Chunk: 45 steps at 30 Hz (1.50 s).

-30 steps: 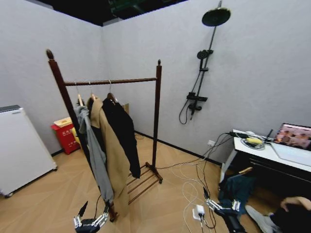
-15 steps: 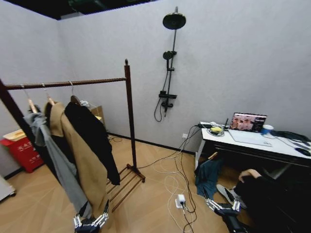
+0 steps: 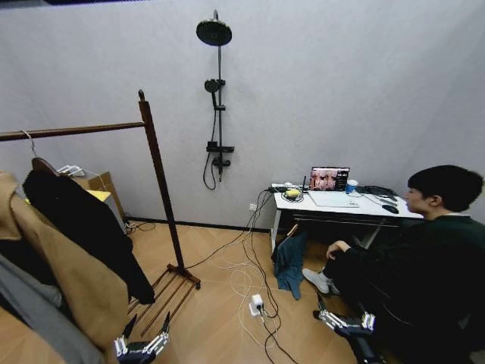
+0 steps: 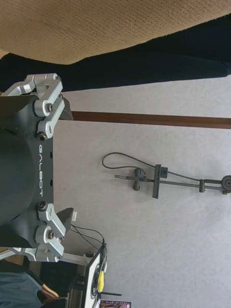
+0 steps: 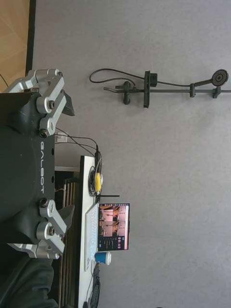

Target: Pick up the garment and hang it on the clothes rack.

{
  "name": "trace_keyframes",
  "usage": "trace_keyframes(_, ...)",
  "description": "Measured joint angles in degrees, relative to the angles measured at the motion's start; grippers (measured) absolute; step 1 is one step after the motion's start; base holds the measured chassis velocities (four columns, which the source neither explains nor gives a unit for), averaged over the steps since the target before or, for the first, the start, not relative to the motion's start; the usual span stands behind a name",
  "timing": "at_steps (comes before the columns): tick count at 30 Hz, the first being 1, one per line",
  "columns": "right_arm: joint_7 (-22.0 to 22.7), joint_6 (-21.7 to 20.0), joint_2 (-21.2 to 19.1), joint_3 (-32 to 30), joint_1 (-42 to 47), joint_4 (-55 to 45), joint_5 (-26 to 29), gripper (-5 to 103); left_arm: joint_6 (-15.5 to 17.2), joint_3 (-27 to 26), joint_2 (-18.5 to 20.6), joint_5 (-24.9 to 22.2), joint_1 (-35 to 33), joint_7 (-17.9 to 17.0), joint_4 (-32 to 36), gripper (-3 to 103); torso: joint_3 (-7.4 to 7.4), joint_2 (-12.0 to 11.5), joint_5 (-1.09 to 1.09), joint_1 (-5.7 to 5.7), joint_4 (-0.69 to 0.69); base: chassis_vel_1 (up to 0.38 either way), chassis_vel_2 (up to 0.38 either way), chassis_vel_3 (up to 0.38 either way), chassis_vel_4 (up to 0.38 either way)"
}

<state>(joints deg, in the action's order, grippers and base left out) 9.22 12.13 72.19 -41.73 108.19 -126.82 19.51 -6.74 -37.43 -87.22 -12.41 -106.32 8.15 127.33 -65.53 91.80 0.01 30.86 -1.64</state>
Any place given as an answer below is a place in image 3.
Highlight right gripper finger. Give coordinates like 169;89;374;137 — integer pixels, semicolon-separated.
312;291;348;331
360;310;377;331

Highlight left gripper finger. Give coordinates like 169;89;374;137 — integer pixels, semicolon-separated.
113;314;138;356
145;310;172;356

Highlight teal garment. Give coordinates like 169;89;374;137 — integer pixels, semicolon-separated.
273;230;308;301

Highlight grey garment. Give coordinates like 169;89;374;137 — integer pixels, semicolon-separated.
0;252;105;364

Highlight black garment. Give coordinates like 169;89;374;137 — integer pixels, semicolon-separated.
22;168;157;305

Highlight wooden hanger with metal hook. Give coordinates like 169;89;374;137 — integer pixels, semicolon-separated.
20;129;73;179

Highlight person's white shoe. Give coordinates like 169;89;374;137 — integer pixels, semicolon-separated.
302;268;341;296

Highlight white power strip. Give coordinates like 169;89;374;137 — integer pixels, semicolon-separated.
248;293;265;316

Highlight tan coat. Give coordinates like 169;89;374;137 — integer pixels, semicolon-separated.
0;170;132;352

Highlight person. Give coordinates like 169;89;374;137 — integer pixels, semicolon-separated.
302;164;485;364

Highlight white desk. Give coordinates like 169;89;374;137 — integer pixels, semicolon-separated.
270;187;426;256

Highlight silver laptop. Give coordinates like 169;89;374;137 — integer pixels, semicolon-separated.
306;165;361;209

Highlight cardboard box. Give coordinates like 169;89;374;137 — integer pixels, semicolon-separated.
74;171;127;225

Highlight dark wooden clothes rack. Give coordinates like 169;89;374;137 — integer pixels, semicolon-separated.
0;89;202;338

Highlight white plastic hangers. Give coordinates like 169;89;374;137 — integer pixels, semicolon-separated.
56;164;86;178

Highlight black shower mixer shelf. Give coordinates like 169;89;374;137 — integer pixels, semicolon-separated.
205;140;236;170

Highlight black hand shower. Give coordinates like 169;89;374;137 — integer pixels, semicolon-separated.
204;78;221;109

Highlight round black shower head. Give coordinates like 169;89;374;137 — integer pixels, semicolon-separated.
196;18;233;48

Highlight black floor cable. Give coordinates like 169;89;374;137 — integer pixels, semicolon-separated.
181;188;295;364

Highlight white floor cable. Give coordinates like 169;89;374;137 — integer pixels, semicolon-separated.
210;212;280;352

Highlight cables by wall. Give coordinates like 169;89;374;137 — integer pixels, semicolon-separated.
124;219;156;235

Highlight black cable bundle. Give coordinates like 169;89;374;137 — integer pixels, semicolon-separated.
355;184;399;202

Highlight black shower hose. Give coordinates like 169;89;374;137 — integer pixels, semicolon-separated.
202;108;218;191

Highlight black shower rail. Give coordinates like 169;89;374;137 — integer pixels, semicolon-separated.
211;9;227;184

